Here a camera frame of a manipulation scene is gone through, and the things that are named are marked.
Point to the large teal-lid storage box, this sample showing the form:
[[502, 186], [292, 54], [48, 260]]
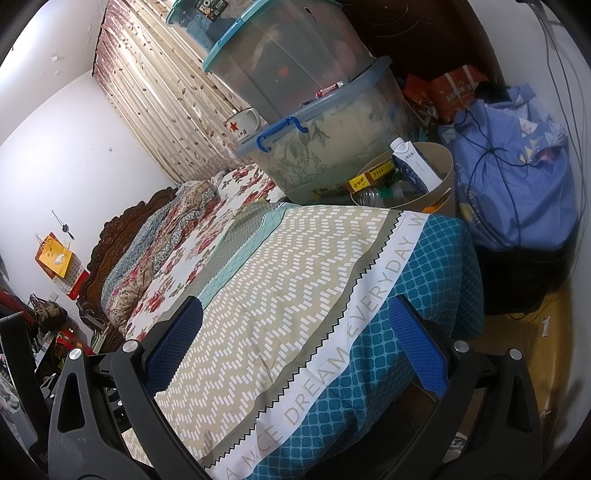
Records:
[[295, 60]]

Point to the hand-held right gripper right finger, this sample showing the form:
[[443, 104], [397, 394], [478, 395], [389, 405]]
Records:
[[418, 346]]

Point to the orange snack packet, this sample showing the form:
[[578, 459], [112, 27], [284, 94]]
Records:
[[415, 92], [455, 94]]

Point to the patterned brown handbag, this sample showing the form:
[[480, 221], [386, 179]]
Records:
[[48, 316]]

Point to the red gift bag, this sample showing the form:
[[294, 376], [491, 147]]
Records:
[[71, 344]]

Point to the yellow red wall calendar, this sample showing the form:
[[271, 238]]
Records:
[[54, 256]]

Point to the yellow cardboard box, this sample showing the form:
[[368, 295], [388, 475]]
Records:
[[369, 180]]

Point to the clear plastic bottle green label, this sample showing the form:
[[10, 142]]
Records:
[[383, 196]]

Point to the floral bed sheet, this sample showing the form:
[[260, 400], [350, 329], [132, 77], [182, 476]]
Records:
[[194, 249]]

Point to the dark wooden wardrobe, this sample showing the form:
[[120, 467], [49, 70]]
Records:
[[415, 32]]

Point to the white paper scrap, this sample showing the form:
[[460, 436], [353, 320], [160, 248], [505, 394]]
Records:
[[545, 327]]

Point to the carved wooden headboard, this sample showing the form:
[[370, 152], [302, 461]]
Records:
[[104, 258]]

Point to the white red-star enamel mug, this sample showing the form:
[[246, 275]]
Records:
[[242, 125]]

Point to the teal patterned mattress cover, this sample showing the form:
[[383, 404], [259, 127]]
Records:
[[401, 286]]

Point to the small teal-lid storage box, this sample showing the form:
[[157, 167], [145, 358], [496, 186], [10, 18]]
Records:
[[198, 23]]

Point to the pink small packet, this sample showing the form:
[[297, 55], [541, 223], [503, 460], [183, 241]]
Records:
[[328, 90]]

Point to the beige round waste bin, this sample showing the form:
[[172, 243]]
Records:
[[441, 184]]

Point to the blue fabric bag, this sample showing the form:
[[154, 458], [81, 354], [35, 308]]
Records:
[[517, 184]]

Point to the folded patchwork quilt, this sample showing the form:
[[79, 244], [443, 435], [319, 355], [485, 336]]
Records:
[[147, 258]]

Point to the beige leaf-print curtain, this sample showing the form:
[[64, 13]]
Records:
[[152, 83]]

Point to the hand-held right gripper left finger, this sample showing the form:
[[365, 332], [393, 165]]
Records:
[[173, 348]]

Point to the white drink carton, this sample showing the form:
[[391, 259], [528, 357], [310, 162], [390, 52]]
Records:
[[415, 164]]

